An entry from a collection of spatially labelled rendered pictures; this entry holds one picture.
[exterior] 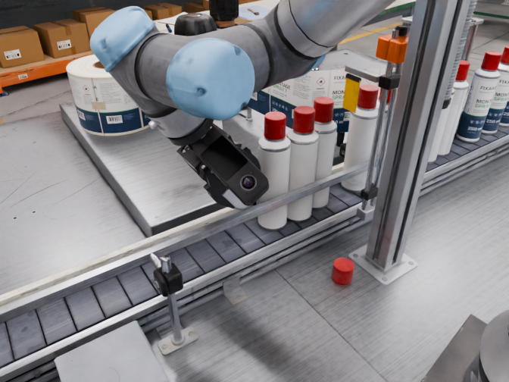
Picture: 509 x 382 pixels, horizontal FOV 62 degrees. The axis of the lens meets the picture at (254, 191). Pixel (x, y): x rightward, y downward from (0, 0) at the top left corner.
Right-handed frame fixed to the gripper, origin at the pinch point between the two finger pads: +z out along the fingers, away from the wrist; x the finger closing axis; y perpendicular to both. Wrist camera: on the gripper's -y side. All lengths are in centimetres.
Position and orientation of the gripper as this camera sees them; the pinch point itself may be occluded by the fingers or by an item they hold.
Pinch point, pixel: (255, 206)
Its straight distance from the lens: 70.1
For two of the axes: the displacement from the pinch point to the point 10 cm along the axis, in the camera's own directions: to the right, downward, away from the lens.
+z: 4.1, 5.6, 7.2
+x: -7.2, 6.9, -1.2
